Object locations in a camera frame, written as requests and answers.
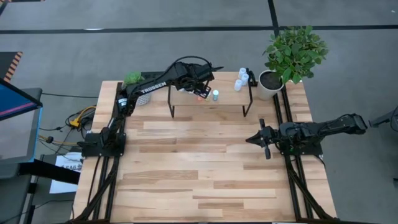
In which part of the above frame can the leafy plant in white pot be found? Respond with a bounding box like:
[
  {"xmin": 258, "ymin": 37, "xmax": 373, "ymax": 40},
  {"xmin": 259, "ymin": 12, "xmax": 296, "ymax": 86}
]
[{"xmin": 255, "ymin": 24, "xmax": 330, "ymax": 102}]

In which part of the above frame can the white paper sheet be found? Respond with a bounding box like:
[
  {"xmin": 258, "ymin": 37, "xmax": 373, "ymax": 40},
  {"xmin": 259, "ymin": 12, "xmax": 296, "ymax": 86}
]
[{"xmin": 49, "ymin": 151, "xmax": 84, "ymax": 194}]

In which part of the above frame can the monitor with blue screen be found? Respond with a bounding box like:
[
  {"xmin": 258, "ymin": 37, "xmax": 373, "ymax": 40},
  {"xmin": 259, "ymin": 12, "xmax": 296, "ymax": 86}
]
[{"xmin": 0, "ymin": 77, "xmax": 44, "ymax": 165}]

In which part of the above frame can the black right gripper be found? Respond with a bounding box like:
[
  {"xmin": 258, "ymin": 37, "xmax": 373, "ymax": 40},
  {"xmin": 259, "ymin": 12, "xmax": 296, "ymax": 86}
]
[{"xmin": 246, "ymin": 118, "xmax": 284, "ymax": 160}]

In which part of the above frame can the black side desk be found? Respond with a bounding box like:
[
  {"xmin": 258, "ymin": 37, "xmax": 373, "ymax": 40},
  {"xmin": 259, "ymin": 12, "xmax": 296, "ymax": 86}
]
[{"xmin": 0, "ymin": 158, "xmax": 81, "ymax": 224}]

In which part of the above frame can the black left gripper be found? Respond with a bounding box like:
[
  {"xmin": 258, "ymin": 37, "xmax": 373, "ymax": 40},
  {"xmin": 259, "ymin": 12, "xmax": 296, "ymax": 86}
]
[{"xmin": 173, "ymin": 61, "xmax": 224, "ymax": 100}]

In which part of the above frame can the black floor cable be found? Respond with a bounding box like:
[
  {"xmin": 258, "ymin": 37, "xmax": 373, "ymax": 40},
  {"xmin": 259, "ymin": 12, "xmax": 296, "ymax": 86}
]
[{"xmin": 41, "ymin": 91, "xmax": 100, "ymax": 100}]

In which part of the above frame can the succulent in patterned white pot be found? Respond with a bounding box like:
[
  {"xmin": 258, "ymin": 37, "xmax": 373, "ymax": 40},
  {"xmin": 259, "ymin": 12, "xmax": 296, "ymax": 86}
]
[{"xmin": 123, "ymin": 71, "xmax": 152, "ymax": 106}]

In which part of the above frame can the wooden shelf with black legs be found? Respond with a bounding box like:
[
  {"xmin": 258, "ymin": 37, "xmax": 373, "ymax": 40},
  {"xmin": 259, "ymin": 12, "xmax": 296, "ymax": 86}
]
[{"xmin": 167, "ymin": 68, "xmax": 254, "ymax": 118}]

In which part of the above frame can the orange black striped mat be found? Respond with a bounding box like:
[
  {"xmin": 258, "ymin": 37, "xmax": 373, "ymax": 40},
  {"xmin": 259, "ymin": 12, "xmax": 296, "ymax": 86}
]
[{"xmin": 0, "ymin": 51, "xmax": 24, "ymax": 83}]

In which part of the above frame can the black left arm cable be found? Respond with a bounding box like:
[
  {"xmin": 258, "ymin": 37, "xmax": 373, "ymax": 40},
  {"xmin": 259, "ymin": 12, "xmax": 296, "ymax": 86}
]
[{"xmin": 166, "ymin": 55, "xmax": 216, "ymax": 70}]

